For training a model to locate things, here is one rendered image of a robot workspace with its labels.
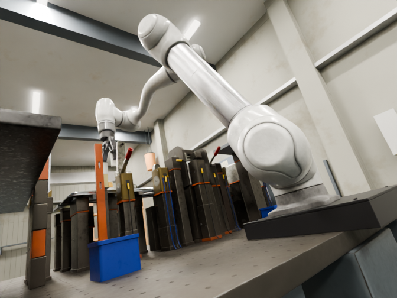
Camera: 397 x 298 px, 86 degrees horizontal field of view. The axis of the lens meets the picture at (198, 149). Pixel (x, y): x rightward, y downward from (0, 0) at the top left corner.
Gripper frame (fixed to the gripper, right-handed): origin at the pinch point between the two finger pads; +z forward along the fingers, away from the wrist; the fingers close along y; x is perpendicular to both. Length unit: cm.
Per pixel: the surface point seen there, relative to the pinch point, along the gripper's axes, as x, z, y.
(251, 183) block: -65, 20, -37
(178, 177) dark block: -24.0, 12.0, -24.6
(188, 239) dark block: -24, 41, -25
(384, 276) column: -26, 55, -91
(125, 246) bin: 15, 37, -49
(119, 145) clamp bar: 1.0, -5.8, -17.1
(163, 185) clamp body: -15.9, 15.6, -23.4
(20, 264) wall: -19, 44, 948
